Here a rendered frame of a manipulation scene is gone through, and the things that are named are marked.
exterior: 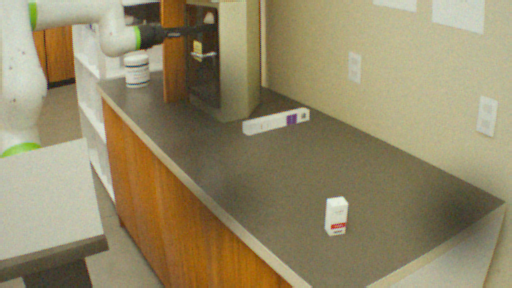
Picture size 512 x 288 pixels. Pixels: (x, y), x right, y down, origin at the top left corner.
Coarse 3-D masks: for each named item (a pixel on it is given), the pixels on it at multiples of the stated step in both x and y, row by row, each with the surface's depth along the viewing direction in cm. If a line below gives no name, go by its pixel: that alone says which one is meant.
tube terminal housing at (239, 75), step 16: (224, 0) 167; (240, 0) 171; (256, 0) 187; (224, 16) 170; (240, 16) 173; (256, 16) 189; (224, 32) 172; (240, 32) 176; (256, 32) 191; (224, 48) 174; (240, 48) 178; (256, 48) 194; (224, 64) 177; (240, 64) 180; (256, 64) 196; (224, 80) 179; (240, 80) 183; (256, 80) 198; (192, 96) 206; (224, 96) 181; (240, 96) 185; (256, 96) 201; (208, 112) 194; (224, 112) 184; (240, 112) 187
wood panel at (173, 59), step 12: (168, 0) 193; (180, 0) 196; (168, 12) 195; (180, 12) 198; (168, 24) 197; (180, 24) 200; (168, 48) 201; (180, 48) 204; (168, 60) 203; (180, 60) 206; (168, 72) 205; (180, 72) 208; (168, 84) 207; (180, 84) 210; (168, 96) 209; (180, 96) 212
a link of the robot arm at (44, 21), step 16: (48, 0) 137; (64, 0) 141; (80, 0) 145; (96, 0) 148; (112, 0) 152; (48, 16) 135; (64, 16) 140; (80, 16) 145; (96, 16) 149; (112, 16) 151
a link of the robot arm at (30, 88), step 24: (0, 0) 108; (24, 0) 111; (0, 24) 106; (24, 24) 107; (0, 48) 105; (24, 48) 103; (24, 72) 99; (0, 96) 101; (24, 96) 98; (24, 120) 104
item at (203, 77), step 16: (192, 16) 187; (208, 16) 174; (208, 32) 177; (192, 48) 193; (208, 48) 179; (192, 64) 196; (208, 64) 182; (192, 80) 199; (208, 80) 185; (208, 96) 188
